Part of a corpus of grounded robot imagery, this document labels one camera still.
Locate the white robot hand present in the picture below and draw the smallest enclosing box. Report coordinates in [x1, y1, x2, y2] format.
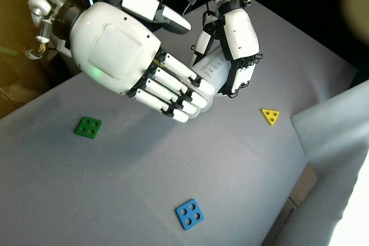
[69, 0, 216, 124]
[190, 7, 263, 99]

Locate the large clear plastic syringe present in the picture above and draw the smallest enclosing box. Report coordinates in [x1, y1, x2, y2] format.
[189, 48, 231, 122]

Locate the green four-hole square block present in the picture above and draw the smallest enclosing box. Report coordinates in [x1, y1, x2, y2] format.
[74, 116, 103, 139]

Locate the yellow three-hole triangle block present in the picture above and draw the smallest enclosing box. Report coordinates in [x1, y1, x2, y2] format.
[261, 108, 281, 127]

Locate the grey table cloth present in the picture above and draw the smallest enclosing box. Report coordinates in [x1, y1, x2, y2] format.
[0, 0, 360, 246]

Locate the white fabric panel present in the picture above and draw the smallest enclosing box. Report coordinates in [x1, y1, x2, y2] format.
[272, 80, 369, 246]

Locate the blue four-hole square block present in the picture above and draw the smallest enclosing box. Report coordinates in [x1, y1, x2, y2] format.
[175, 198, 206, 231]

